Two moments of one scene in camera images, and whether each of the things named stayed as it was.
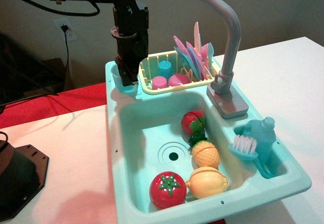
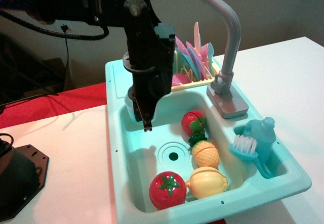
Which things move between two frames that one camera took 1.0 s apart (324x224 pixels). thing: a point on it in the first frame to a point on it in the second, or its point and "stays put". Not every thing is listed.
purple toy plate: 196,63 stays put
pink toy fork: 204,54 stays put
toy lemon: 206,181 stays put
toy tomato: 167,189 stays put
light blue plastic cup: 118,82 to 129,104
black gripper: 132,47 to 152,76
